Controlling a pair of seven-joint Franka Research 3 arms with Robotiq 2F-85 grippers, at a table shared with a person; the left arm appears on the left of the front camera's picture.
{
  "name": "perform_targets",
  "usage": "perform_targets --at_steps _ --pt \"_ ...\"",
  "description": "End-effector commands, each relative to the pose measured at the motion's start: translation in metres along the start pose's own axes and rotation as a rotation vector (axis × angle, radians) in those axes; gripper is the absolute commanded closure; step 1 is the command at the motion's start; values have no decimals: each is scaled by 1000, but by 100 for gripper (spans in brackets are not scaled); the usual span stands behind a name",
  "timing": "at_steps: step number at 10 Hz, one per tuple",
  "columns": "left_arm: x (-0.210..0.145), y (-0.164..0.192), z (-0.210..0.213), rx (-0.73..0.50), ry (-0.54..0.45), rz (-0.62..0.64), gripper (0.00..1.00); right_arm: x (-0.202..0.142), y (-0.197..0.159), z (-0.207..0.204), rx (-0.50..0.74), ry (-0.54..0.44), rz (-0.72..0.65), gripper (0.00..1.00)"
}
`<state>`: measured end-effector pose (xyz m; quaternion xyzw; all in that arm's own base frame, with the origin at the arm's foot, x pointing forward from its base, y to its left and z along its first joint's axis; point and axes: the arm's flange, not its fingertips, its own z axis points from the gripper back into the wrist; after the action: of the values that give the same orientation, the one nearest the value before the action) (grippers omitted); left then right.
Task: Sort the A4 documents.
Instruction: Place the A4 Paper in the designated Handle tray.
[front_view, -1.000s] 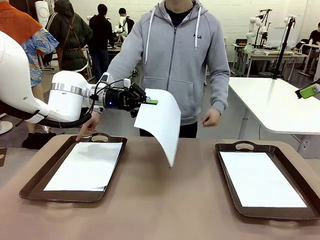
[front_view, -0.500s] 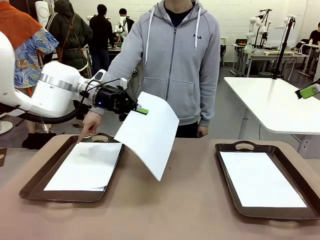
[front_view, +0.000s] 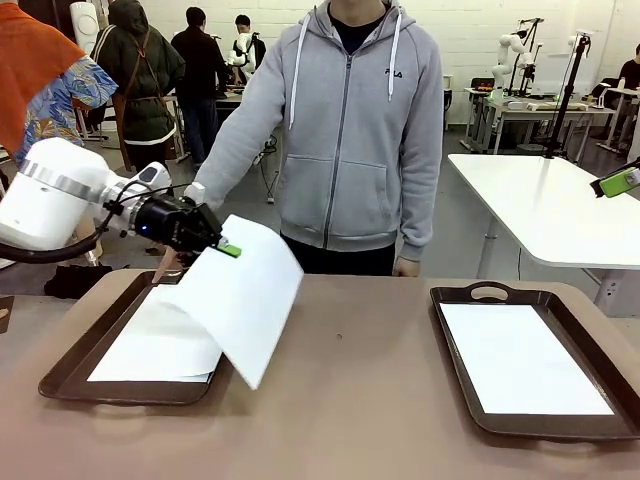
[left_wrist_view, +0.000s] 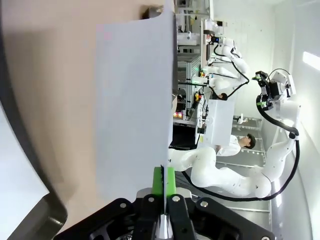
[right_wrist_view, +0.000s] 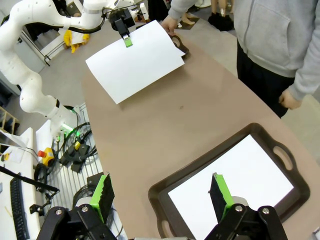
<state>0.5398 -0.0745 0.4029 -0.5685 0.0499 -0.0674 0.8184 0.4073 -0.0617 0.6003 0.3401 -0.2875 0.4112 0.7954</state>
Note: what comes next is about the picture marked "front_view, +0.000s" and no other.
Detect person in dark green coat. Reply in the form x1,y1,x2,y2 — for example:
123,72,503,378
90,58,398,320
92,0,187,176

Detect person's right hand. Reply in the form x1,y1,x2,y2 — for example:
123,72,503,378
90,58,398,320
151,247,194,285

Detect person in black t-shirt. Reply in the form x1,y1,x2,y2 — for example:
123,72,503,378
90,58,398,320
619,43,640,91

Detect black tripod pole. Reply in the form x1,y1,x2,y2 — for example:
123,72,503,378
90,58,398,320
543,32,594,160

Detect person in black jacket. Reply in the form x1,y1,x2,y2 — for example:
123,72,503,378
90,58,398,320
170,5,230,171

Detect brown plastic serving tray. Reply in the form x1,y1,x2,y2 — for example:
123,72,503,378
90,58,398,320
429,280,640,442
38,269,255,407

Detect person's right forearm grey sleeve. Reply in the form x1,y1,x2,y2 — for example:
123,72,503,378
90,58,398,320
184,107,264,211

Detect dark brown board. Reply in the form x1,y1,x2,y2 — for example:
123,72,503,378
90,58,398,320
0,295,16,335

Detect person's left hand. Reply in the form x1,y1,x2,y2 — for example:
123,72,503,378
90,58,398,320
393,255,420,278

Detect black boots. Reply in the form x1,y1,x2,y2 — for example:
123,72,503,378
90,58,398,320
43,263,114,300

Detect black corrugated cable hose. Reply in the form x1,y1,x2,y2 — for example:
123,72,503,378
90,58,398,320
0,219,114,264

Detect long background desk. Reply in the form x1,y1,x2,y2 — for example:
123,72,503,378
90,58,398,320
464,87,619,156

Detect white table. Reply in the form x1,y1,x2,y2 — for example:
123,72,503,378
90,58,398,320
447,153,640,317

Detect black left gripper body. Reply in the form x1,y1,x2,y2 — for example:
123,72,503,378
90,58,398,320
133,195,224,254

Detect distant person in black top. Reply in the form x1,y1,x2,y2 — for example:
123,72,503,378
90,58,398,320
234,13,267,71

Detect person in grey hoodie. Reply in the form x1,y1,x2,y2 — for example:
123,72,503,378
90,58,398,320
151,0,445,285

